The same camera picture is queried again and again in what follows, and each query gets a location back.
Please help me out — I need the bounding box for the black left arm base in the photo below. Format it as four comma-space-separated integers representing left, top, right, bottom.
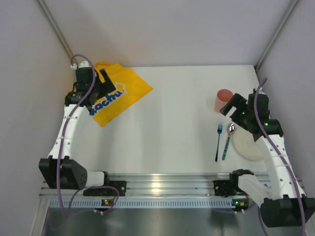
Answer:
83, 180, 127, 197

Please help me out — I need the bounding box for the aluminium mounting rail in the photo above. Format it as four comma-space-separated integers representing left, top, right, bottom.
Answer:
39, 173, 306, 197

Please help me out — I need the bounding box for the pink plastic cup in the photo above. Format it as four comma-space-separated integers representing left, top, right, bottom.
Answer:
214, 89, 233, 113

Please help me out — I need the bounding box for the yellow Pikachu placemat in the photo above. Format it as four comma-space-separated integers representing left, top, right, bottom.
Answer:
90, 62, 153, 127

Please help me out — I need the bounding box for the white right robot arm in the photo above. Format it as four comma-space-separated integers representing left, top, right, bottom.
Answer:
220, 93, 315, 228

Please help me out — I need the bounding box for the spoon with teal handle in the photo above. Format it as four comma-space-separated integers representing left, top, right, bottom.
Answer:
221, 123, 236, 160

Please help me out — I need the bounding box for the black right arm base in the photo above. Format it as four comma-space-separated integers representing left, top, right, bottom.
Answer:
213, 180, 236, 198

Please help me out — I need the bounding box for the perforated metal cable tray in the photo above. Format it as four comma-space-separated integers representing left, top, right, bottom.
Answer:
49, 198, 249, 209

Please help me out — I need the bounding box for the cream round plate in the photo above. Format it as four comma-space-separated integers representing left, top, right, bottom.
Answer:
233, 127, 264, 162

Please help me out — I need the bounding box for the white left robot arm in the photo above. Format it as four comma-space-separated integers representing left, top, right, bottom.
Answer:
38, 60, 116, 190

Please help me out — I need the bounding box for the blue metal fork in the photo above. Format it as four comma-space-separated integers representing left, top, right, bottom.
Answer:
215, 123, 223, 162

